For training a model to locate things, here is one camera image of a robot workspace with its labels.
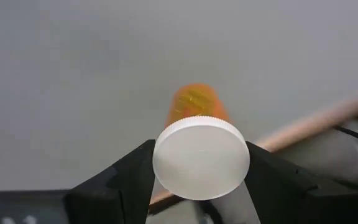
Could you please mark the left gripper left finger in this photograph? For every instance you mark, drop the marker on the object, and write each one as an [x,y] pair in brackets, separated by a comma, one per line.
[120,193]

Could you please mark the orange pill bottle white cap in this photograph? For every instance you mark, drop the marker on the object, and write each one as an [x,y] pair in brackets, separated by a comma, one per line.
[200,158]

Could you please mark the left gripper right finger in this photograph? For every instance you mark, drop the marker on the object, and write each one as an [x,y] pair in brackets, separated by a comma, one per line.
[275,193]

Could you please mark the black aluminium table frame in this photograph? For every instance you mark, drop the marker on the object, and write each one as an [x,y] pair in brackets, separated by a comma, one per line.
[356,133]

